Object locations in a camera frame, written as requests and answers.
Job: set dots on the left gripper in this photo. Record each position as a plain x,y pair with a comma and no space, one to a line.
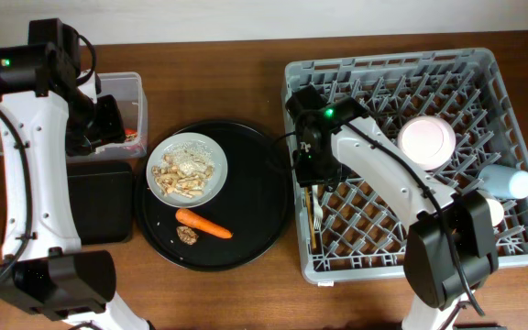
115,130

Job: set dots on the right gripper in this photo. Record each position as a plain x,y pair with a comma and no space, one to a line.
305,176

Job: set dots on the red snack wrapper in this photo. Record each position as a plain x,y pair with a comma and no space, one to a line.
131,134

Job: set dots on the wooden chopstick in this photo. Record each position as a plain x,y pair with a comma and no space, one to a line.
310,214

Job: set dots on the white plastic fork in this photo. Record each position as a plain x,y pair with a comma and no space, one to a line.
318,213

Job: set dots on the grey dishwasher rack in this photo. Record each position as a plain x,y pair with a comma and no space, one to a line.
359,238

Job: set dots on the peanut shells and rice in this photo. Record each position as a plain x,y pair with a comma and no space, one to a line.
184,169

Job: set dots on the grey plate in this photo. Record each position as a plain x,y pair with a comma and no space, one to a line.
213,187

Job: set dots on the pink bowl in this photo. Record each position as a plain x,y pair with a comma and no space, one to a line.
429,141

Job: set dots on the orange carrot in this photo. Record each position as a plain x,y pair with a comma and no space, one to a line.
193,220

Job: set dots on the walnut piece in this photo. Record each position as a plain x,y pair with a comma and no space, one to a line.
187,235

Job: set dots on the blue cup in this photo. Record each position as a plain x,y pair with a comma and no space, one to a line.
504,182

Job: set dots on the cream cup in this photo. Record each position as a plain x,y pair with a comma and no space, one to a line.
495,208

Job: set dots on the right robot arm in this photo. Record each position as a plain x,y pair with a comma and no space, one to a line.
450,249

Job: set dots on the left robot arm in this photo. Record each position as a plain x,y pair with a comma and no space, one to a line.
50,110

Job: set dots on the clear plastic bin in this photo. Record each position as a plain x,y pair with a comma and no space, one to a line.
127,89

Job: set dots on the black rectangular bin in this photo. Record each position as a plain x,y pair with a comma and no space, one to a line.
101,198

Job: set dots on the round black tray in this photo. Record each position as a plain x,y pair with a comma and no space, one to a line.
254,203

